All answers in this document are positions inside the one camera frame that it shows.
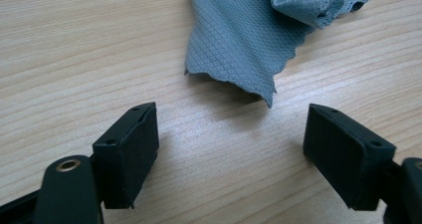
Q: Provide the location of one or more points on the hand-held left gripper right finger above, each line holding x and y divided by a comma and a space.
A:
345, 157

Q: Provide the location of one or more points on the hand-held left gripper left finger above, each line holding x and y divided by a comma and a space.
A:
129, 157

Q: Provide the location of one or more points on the grey cleaning cloth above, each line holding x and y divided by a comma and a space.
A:
239, 41

